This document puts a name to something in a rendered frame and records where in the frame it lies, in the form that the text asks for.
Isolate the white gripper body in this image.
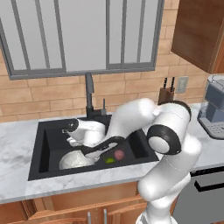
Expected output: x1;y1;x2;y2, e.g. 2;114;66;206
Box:
66;136;88;149

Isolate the white bowl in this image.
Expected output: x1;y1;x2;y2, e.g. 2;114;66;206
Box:
59;148;96;171

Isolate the black sink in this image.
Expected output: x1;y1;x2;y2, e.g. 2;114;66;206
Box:
27;114;160;182

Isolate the black tap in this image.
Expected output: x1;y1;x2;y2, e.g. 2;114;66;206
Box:
84;72;109;120

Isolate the brown base cupboard door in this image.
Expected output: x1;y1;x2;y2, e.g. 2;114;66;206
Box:
11;202;102;224
100;194;148;224

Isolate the brown knife block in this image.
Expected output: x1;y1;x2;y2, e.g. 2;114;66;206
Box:
157;86;176;106

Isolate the grey framed window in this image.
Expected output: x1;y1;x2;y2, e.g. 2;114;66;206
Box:
0;0;166;81

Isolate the grey coffee machine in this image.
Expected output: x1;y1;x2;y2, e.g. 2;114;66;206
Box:
196;73;224;141

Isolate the grey dishwasher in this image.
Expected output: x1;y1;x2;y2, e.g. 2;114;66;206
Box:
171;165;224;224

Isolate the grey wall socket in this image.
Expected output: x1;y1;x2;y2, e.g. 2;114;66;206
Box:
176;75;190;95

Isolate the black dishwasher handle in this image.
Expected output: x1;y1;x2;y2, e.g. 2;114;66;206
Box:
193;179;224;193

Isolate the brown wall cupboard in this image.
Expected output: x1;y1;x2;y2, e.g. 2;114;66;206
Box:
170;0;224;74

